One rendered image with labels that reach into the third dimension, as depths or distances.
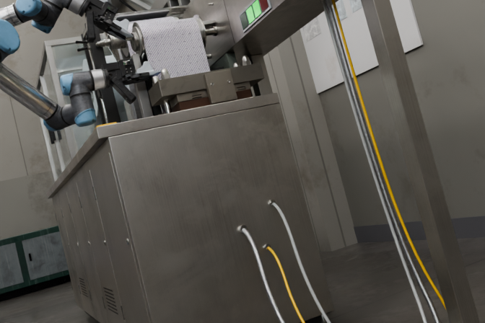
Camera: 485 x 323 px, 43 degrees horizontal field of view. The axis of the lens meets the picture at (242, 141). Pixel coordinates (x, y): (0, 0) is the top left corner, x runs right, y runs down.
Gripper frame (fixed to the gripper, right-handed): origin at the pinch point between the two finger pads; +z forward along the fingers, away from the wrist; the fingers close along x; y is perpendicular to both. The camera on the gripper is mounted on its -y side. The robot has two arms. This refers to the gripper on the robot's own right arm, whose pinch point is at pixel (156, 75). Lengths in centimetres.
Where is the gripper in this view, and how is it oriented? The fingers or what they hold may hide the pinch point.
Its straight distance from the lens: 235.4
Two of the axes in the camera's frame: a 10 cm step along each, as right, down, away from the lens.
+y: -2.5, -9.7, 0.7
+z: 9.0, -2.0, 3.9
